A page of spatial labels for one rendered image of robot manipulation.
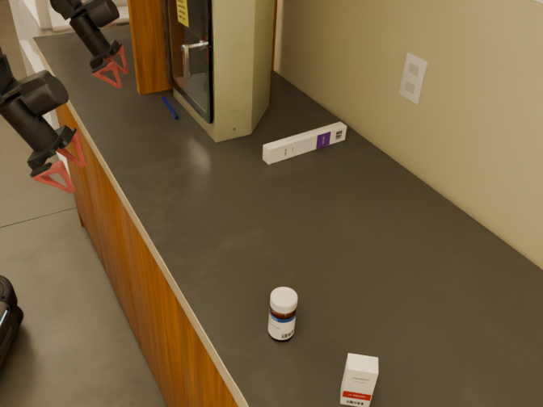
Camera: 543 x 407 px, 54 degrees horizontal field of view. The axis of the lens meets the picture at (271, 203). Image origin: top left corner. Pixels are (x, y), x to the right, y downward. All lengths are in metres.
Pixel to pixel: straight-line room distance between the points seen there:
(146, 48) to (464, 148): 0.97
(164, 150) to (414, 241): 0.69
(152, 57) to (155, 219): 0.66
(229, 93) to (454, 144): 0.58
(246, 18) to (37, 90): 0.55
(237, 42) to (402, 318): 0.78
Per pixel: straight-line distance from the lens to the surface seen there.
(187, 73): 1.41
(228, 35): 1.37
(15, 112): 1.12
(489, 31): 1.26
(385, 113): 1.53
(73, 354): 2.21
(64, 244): 2.67
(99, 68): 1.54
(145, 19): 1.69
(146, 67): 1.73
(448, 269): 1.17
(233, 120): 1.47
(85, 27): 1.56
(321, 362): 0.95
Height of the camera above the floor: 1.70
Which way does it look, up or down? 37 degrees down
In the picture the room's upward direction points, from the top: 4 degrees clockwise
